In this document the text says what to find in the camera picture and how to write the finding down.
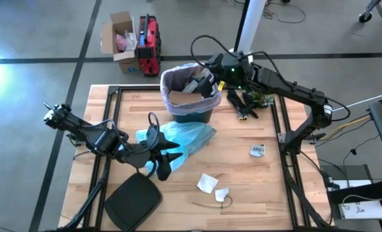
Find yellow curled object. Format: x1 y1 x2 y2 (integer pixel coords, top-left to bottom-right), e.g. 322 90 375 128
242 92 260 119

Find blue plastic trash bag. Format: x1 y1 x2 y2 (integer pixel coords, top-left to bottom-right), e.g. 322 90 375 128
135 121 217 173

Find white printed packet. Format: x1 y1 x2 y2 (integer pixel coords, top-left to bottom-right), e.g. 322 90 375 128
249 144 265 158

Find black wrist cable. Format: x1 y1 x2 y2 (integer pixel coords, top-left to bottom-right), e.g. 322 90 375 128
147 111 161 152
190 34 243 69

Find black trash bin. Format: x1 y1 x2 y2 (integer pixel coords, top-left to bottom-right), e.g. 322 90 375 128
172 108 213 124

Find black glove with yellow cuff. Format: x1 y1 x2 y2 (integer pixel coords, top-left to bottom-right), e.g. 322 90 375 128
227 89 248 121

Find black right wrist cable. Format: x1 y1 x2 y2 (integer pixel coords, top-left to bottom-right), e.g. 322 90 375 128
190 34 243 69

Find black cable with plug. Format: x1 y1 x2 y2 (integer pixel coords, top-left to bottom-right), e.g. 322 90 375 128
343 134 381 168

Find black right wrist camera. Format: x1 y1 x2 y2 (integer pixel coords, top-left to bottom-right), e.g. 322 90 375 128
196 77 215 98

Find yellow cable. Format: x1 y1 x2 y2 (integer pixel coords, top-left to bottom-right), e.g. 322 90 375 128
316 114 372 140

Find red tool case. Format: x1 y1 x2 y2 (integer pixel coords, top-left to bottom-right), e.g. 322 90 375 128
135 14 162 77

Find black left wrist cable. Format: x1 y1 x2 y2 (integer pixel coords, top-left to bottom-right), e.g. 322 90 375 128
147 111 161 152

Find black bar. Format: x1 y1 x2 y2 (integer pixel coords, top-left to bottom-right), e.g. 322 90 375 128
326 179 382 204

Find black aluminium table frame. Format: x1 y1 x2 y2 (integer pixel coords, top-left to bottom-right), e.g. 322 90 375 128
44 82 339 232

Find small white paper scrap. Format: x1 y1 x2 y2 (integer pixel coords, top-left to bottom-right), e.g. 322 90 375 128
214 188 229 203

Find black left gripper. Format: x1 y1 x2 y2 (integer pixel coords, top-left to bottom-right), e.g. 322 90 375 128
119 126 184 169

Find large white paper sheet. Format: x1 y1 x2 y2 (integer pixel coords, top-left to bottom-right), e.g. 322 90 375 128
182 79 200 94

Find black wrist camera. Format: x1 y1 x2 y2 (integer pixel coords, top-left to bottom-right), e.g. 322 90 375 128
196 77 215 98
157 159 173 182

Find grey trash bin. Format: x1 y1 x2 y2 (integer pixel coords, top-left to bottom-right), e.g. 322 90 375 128
160 63 223 116

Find grey leg with caster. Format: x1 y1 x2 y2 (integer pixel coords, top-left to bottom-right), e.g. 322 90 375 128
358 0 382 23

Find tangled floor cables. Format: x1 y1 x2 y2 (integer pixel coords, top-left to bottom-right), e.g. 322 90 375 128
261 0 307 24

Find black bin lid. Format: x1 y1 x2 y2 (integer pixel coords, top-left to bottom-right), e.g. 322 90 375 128
104 172 164 232

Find pink plastic bag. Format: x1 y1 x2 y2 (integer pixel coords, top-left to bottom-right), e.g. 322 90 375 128
115 33 127 52

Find white paper sheet with writing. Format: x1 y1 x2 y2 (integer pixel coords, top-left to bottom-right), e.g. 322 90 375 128
338 179 382 220

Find small potted green plant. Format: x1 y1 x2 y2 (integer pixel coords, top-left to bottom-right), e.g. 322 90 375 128
250 91 275 109

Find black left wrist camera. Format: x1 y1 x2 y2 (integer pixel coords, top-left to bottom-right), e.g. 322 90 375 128
157 159 173 182

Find open cardboard box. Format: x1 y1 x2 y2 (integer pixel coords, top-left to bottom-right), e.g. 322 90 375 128
100 11 140 74

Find black zip tie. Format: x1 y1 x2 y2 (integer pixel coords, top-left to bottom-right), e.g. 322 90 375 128
191 195 233 209

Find clear plastic wrap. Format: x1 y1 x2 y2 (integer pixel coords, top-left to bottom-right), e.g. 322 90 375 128
125 30 138 54

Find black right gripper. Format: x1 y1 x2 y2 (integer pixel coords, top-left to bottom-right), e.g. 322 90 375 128
208 52 253 88

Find white round pillar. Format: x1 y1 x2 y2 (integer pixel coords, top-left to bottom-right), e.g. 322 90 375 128
225 0 267 70

